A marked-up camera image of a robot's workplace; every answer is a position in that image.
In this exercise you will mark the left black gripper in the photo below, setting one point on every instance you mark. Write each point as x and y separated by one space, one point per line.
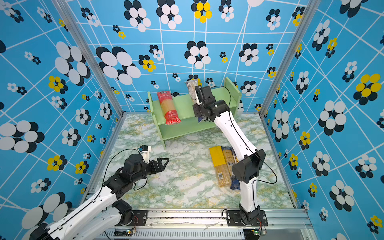
161 166

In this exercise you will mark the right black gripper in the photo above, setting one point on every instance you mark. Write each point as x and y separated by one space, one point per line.
196 107

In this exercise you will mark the clear blue-label spaghetti package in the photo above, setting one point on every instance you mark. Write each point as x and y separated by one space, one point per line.
191 85

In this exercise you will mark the red spaghetti package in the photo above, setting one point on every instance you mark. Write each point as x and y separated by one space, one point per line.
168 108

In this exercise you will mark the yellow spaghetti package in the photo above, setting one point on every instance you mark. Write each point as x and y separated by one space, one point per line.
221 167

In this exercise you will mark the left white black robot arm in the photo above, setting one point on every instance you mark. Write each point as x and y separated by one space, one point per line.
105 209

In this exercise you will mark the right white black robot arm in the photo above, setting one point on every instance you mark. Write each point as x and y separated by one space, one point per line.
250 158

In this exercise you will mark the green two-tier wooden shelf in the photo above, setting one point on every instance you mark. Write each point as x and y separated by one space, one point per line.
184 106

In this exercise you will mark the left green circuit board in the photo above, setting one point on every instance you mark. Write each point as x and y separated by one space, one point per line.
124 232

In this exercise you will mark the green circuit board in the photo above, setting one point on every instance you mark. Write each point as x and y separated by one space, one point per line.
252 234
124 232

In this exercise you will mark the right green circuit board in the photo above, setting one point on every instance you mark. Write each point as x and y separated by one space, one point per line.
252 234

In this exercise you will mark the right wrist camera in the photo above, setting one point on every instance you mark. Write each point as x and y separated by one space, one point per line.
199 98

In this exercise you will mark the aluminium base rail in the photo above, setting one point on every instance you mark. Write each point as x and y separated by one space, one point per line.
214 224

